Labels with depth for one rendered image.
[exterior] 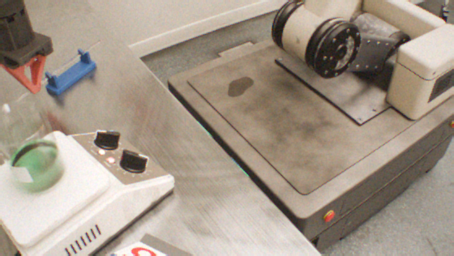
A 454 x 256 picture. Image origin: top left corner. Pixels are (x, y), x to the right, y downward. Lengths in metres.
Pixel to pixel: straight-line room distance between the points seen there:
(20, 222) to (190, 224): 0.20
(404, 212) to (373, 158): 0.43
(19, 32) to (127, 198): 0.30
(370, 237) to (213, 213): 0.98
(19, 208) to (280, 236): 0.29
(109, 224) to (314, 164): 0.71
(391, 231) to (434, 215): 0.19
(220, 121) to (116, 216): 0.76
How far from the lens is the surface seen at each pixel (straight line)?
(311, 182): 1.04
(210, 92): 1.28
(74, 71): 0.76
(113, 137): 0.53
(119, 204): 0.46
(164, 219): 0.50
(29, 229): 0.43
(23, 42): 0.64
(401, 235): 1.47
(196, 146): 0.58
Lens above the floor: 1.16
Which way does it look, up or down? 44 degrees down
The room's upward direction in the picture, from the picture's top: 1 degrees counter-clockwise
